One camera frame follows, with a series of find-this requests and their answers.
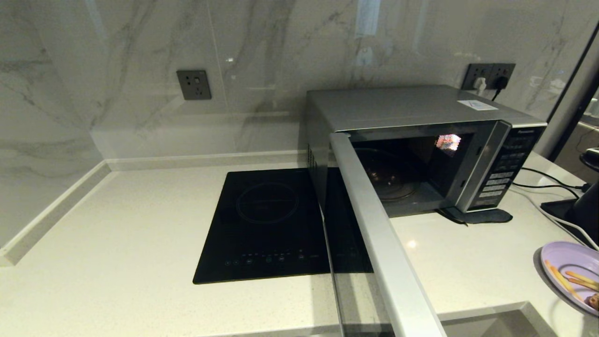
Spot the black power plug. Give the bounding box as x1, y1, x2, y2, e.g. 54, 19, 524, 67
491, 76, 509, 101

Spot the purple plate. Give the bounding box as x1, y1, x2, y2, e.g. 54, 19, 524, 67
541, 241, 599, 318

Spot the silver microwave oven body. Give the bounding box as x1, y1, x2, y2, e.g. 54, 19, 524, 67
307, 86, 547, 219

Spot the dark oval pad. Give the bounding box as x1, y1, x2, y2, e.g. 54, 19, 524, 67
440, 207, 513, 227

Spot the black round background object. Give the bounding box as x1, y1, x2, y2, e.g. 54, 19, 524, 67
579, 148, 599, 173

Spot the white power cable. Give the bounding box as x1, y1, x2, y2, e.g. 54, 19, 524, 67
515, 186, 599, 252

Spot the glass microwave turntable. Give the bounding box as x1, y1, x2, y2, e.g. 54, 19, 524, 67
359, 149, 420, 203

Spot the white sticker label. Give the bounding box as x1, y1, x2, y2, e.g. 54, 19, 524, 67
457, 100, 498, 112

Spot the grey single wall socket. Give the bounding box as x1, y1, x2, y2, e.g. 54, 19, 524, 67
177, 70, 212, 101

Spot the black induction cooktop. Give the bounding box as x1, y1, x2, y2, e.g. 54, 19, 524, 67
193, 168, 333, 285

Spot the dark double wall socket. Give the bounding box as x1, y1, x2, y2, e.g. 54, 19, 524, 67
461, 63, 516, 91

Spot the thin black power cable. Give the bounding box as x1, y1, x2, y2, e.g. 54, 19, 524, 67
520, 167, 591, 191
512, 183, 580, 199

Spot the black metal door frame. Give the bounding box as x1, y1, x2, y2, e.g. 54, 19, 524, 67
533, 19, 599, 162

